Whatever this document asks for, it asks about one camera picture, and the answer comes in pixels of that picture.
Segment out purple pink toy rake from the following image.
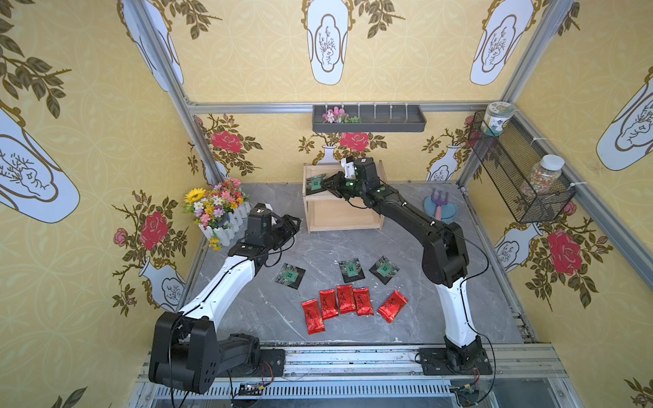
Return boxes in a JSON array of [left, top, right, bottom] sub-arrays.
[[430, 190, 449, 221]]

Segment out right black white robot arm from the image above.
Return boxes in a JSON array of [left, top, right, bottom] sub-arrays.
[[321, 158, 493, 374]]

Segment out patterned tin jar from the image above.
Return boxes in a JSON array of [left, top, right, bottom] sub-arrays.
[[481, 101, 515, 136]]

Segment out flower bouquet white fence pot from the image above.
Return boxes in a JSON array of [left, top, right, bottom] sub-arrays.
[[184, 178, 251, 251]]

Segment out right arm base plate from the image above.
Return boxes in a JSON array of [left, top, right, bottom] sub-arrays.
[[416, 347, 494, 376]]

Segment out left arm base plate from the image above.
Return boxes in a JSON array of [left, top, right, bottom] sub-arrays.
[[230, 348, 286, 378]]

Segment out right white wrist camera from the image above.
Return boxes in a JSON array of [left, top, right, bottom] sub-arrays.
[[340, 157, 356, 180]]

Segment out black wire wall basket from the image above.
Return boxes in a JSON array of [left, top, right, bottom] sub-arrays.
[[469, 112, 576, 224]]

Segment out green tea bag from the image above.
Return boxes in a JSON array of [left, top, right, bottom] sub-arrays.
[[369, 256, 400, 285], [275, 263, 305, 290], [338, 258, 365, 284], [305, 173, 327, 196]]

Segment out wooden two-tier shelf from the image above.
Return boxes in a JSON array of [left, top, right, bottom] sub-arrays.
[[303, 164, 384, 233]]

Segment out glass jar white lid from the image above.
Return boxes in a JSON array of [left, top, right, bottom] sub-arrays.
[[520, 155, 566, 198]]

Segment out blue dustpan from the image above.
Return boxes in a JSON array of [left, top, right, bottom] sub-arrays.
[[423, 197, 458, 223]]

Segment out grey wall tray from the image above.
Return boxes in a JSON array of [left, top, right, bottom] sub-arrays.
[[312, 103, 427, 134]]

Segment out aluminium rail frame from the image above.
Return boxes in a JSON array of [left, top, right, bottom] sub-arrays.
[[128, 343, 583, 407]]

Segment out small circuit board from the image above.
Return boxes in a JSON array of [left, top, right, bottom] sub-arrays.
[[237, 382, 265, 397]]

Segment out red tea bag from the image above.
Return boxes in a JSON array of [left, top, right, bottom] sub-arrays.
[[337, 285, 356, 315], [353, 287, 374, 316], [302, 299, 326, 335], [319, 289, 339, 320], [378, 290, 408, 324]]

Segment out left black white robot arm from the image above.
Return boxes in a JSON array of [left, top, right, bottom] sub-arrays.
[[148, 203, 301, 394]]

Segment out pink flowers in tray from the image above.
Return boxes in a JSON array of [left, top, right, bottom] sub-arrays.
[[322, 106, 362, 124]]

